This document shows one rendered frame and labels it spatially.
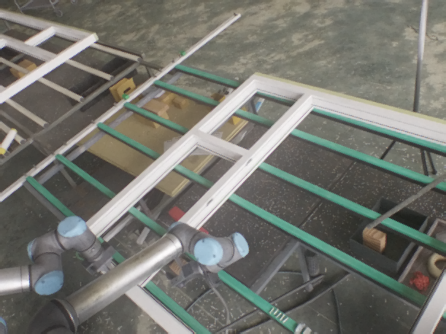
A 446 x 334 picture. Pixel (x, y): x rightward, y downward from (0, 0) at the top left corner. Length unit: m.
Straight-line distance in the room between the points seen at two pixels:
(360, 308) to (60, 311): 1.76
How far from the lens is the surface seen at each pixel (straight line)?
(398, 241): 2.04
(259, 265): 2.02
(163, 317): 1.62
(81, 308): 1.25
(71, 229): 1.56
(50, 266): 1.53
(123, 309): 2.90
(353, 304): 2.53
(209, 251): 1.37
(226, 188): 1.94
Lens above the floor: 2.29
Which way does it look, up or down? 43 degrees down
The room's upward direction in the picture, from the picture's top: 19 degrees counter-clockwise
